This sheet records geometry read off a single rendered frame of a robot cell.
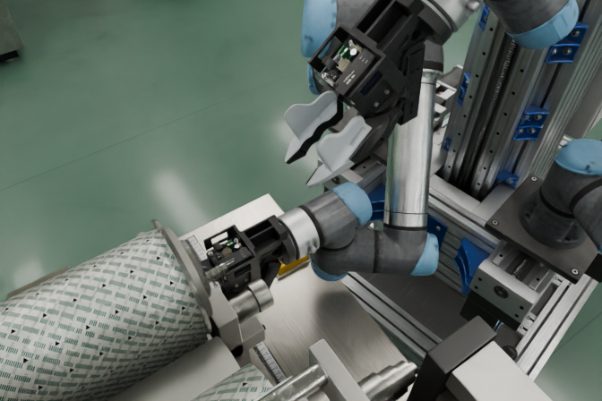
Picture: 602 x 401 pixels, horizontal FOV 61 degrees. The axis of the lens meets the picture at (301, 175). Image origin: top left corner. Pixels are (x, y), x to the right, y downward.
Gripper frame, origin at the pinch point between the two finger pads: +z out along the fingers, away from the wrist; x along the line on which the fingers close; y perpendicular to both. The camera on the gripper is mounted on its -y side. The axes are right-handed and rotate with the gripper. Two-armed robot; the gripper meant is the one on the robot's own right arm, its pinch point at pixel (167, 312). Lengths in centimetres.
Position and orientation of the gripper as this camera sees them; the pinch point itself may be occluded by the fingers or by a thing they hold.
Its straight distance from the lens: 79.2
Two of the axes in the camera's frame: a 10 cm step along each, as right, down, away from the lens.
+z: -8.3, 4.1, -3.8
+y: 0.0, -6.8, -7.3
